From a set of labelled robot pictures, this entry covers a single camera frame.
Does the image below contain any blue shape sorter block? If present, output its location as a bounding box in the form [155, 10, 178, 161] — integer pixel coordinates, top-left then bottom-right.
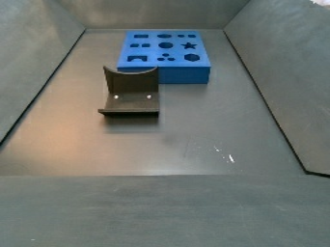
[118, 30, 212, 84]

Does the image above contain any black curved holder bracket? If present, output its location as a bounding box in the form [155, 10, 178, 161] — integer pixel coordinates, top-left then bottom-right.
[98, 67, 161, 116]

